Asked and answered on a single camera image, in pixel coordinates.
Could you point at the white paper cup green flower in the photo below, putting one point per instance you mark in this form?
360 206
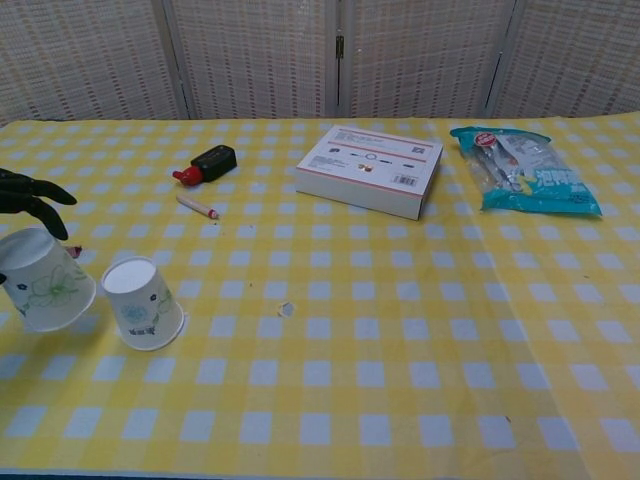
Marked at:
47 285

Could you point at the woven folding screen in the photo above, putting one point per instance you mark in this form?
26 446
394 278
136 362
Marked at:
320 55

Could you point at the black red glue bottle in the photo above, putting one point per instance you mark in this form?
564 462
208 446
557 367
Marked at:
212 163

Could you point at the teal snack bag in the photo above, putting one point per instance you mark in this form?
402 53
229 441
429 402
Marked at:
530 172

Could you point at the white flat cardboard box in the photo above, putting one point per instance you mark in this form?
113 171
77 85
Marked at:
367 170

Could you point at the white paper cup blue flower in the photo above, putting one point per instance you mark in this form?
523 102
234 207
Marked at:
142 302

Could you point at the yellow white checkered tablecloth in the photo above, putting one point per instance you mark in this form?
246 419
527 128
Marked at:
350 325

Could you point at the pink binder clip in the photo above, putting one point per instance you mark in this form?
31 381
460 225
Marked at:
76 250

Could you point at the beige crayon red tip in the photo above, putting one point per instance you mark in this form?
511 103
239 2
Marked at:
196 206

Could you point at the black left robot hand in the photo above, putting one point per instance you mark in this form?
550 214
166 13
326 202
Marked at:
22 195

